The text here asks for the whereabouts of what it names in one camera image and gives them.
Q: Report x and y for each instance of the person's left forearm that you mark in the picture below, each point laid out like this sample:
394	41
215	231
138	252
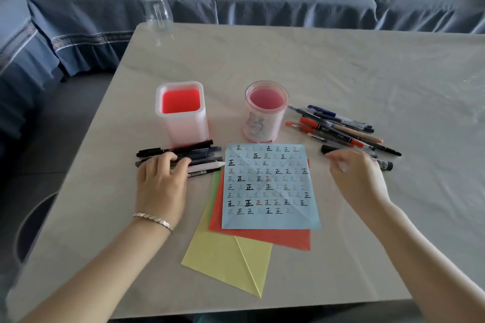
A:
102	277

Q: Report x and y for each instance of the blue covered sofa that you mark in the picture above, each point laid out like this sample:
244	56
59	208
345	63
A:
113	4

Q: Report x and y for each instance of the thick black grey marker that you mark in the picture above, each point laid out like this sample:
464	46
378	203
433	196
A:
329	149

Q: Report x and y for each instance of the person's left hand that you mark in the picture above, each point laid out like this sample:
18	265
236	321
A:
159	194

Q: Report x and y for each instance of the round pink pen holder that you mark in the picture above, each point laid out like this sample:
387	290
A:
261	126

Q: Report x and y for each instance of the green paper sheet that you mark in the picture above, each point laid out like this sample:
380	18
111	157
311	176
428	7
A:
215	186

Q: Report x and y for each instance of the white pen with black label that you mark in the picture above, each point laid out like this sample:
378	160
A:
208	166

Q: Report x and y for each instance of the person's right forearm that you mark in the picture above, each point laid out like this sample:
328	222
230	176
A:
428	262

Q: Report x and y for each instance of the blue paper with writing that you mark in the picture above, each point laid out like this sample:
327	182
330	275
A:
273	216

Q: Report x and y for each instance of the black marker pen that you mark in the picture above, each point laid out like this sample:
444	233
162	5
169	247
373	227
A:
147	152

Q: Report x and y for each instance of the yellow paper sheet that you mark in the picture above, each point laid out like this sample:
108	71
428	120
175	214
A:
216	258

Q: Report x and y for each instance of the long grey pen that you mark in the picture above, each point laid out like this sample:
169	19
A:
212	160

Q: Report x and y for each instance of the red paper sheet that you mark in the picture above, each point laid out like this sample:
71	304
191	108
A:
284	237

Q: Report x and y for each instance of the person's right hand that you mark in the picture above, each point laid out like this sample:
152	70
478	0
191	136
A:
360	182

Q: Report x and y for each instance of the clear glass jar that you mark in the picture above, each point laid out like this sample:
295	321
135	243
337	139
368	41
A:
157	12

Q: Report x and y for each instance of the pile of assorted pens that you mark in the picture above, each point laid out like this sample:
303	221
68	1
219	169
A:
333	126

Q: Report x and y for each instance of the square white red pen holder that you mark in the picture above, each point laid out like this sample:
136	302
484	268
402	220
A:
185	126

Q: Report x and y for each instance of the black brush pen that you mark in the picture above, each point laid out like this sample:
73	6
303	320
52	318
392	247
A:
201	143

